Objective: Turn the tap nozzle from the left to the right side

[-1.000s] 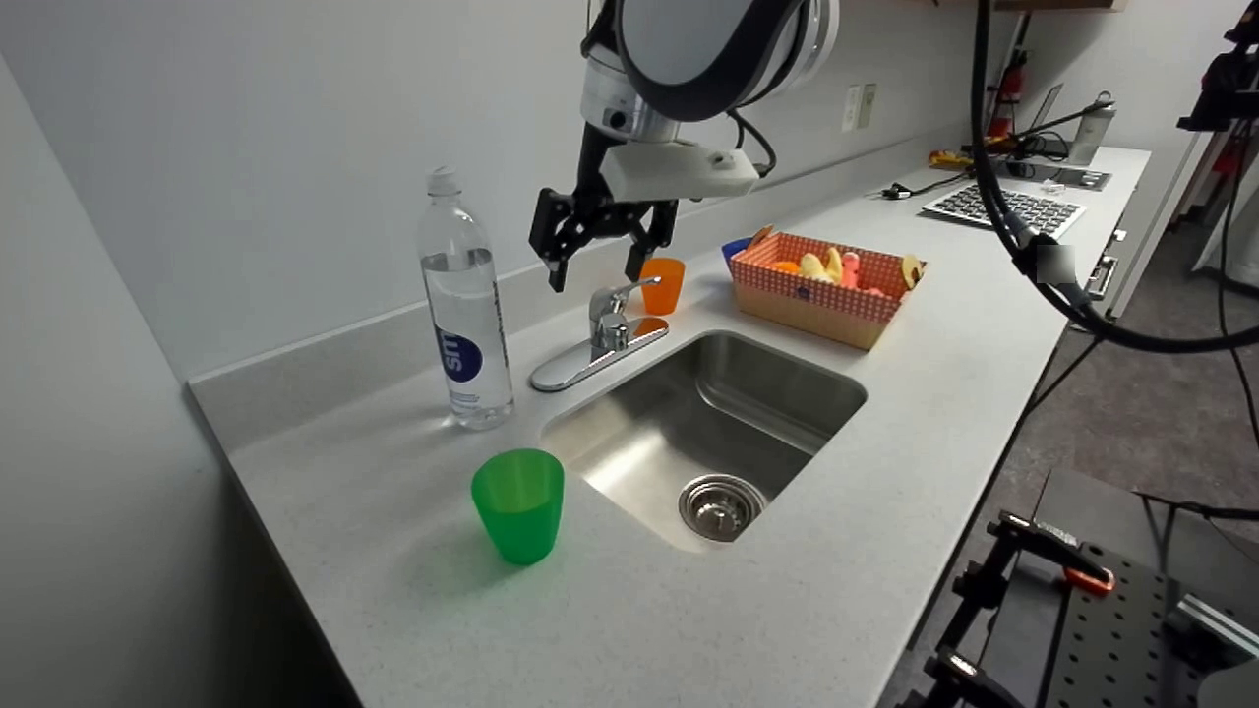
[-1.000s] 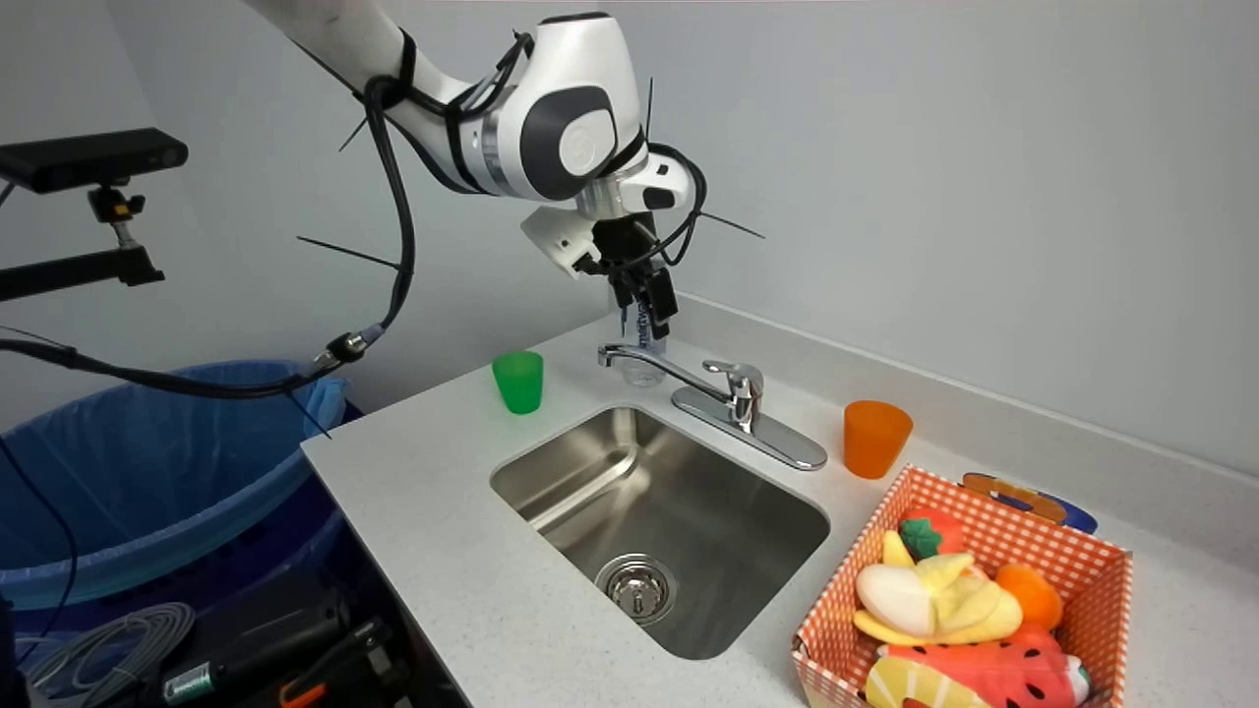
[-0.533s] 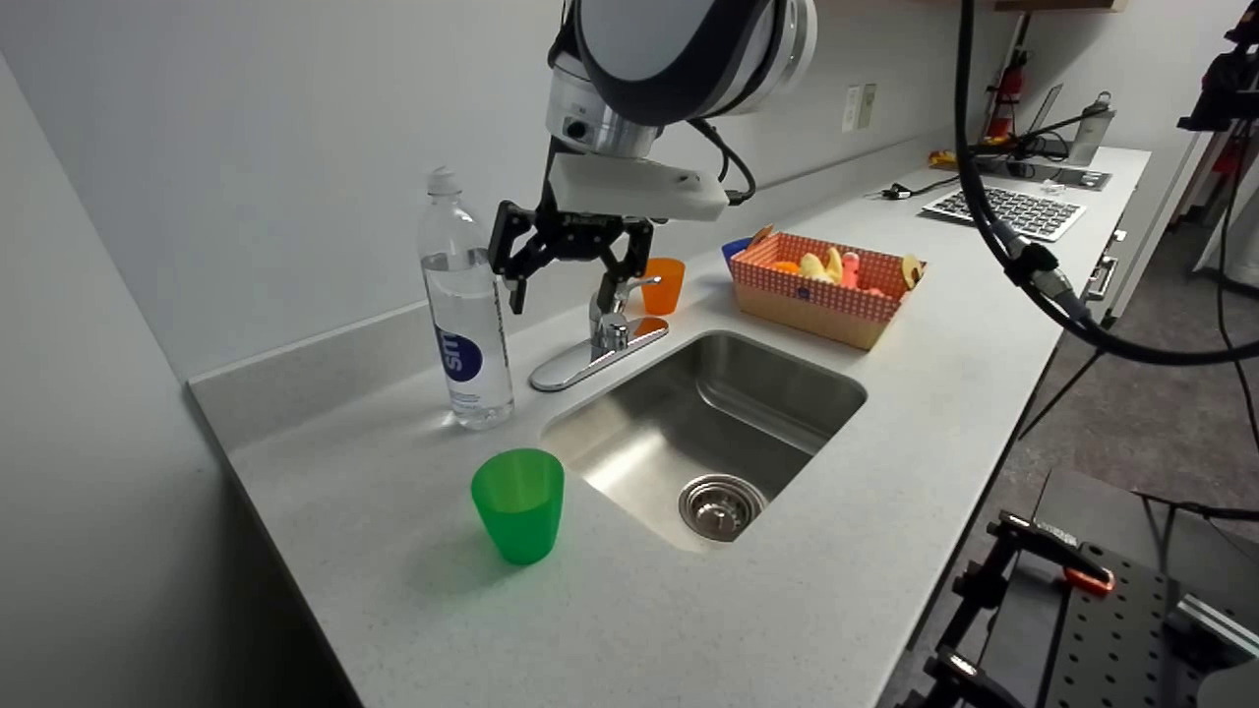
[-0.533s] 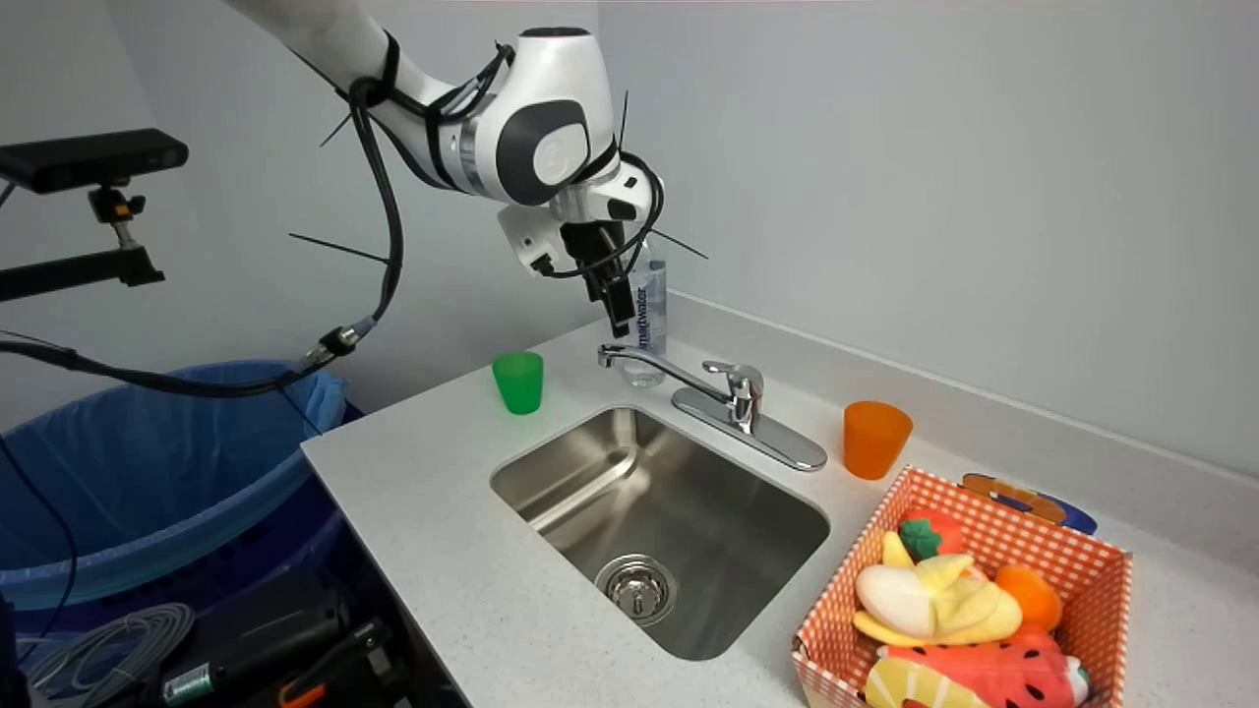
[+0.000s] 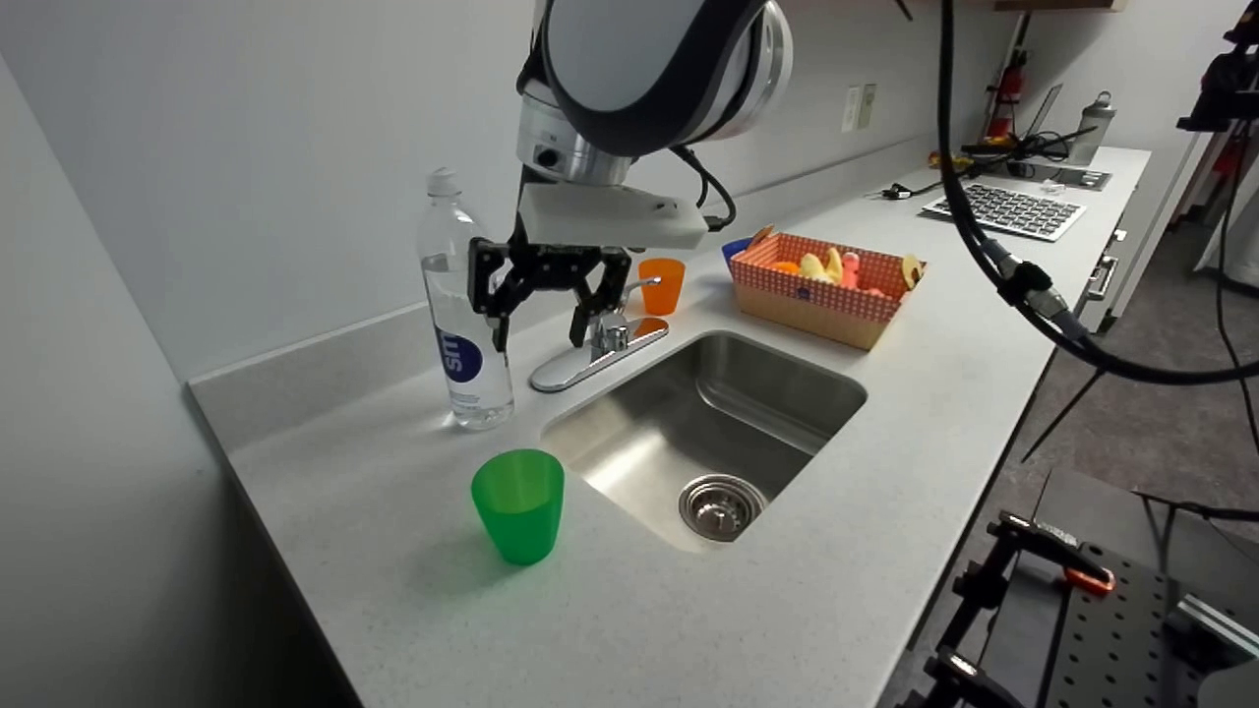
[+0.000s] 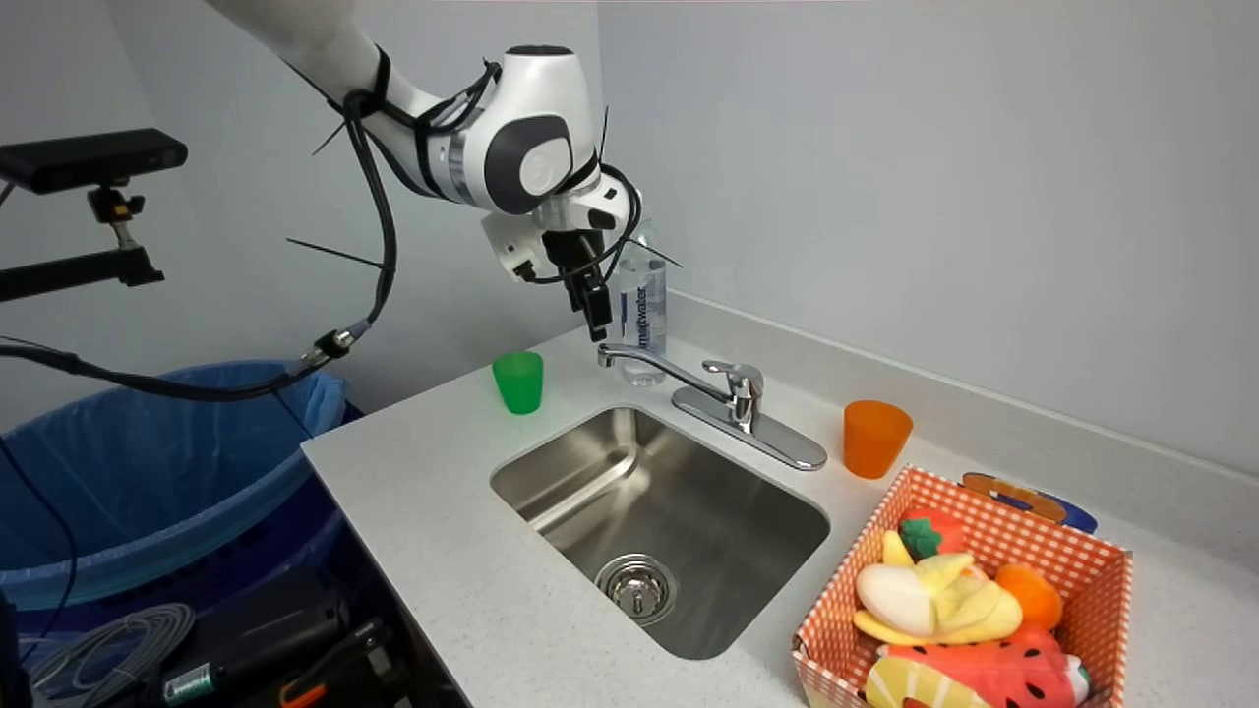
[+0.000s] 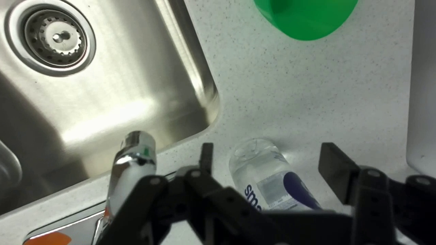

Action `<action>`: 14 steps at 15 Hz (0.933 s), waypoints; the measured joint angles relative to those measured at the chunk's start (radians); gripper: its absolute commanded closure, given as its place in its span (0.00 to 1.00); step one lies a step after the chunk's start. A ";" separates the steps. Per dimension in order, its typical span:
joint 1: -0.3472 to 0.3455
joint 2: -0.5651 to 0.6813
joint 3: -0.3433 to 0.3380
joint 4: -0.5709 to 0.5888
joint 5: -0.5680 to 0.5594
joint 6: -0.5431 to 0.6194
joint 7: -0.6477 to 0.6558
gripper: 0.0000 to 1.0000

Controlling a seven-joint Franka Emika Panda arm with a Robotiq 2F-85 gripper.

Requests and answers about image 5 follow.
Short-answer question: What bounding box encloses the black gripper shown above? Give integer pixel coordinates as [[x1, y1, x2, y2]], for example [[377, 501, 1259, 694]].
[[463, 223, 636, 356]]

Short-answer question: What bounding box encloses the chrome tap spout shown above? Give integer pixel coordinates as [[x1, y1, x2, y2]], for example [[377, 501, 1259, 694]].
[[522, 330, 622, 396]]

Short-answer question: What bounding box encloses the chrome tap base with lever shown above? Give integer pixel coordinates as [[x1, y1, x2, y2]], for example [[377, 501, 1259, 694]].
[[581, 271, 673, 365]]

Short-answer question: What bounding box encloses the orange plastic cup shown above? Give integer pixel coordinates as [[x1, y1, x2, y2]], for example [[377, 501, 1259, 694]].
[[634, 257, 690, 318]]

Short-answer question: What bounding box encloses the clear plastic water bottle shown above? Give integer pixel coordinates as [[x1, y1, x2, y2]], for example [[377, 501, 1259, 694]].
[[412, 164, 518, 433]]

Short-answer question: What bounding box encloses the stainless steel sink basin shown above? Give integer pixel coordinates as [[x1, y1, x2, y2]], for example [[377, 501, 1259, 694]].
[[534, 328, 875, 554]]

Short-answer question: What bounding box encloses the green plastic cup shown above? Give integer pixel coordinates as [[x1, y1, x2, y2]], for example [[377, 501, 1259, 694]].
[[470, 446, 567, 570]]

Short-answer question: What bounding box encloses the yellow toy food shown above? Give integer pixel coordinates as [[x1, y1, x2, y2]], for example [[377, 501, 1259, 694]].
[[794, 246, 850, 288]]

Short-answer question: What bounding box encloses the basket of orange items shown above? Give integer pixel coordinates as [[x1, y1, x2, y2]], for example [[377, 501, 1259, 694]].
[[728, 230, 925, 356]]

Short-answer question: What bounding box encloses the metal sink drain strainer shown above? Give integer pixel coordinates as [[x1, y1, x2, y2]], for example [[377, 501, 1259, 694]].
[[673, 469, 770, 542]]

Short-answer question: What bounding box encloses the silver keyboard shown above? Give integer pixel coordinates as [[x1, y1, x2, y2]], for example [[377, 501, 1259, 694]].
[[922, 177, 1091, 248]]

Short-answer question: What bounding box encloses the black device base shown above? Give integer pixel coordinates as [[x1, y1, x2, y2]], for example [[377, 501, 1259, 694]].
[[968, 129, 1112, 192]]

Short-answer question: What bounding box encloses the red hand tool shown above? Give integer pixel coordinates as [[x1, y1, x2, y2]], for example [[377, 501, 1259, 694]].
[[985, 12, 1036, 151]]

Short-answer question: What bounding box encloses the black clamp with orange grip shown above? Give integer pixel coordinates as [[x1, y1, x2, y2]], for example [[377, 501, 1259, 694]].
[[985, 507, 1123, 604]]

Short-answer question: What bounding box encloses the grey drink bottle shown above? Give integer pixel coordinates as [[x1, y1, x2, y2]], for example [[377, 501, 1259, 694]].
[[1067, 86, 1123, 168]]

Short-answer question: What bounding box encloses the black perforated board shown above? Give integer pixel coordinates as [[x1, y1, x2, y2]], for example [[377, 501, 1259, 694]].
[[1036, 563, 1259, 708]]

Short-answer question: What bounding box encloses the black tripod stand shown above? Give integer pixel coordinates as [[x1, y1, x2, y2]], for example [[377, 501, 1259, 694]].
[[1174, 4, 1259, 449]]

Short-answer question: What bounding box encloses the white wall outlet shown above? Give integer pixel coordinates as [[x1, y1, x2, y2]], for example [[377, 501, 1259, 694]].
[[837, 79, 883, 139]]

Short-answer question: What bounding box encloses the thin black floor cable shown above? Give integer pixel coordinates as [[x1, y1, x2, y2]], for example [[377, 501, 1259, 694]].
[[1132, 484, 1259, 566]]

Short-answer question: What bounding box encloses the aluminium rail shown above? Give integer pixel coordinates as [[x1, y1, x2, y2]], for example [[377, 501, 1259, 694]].
[[1174, 590, 1259, 660]]

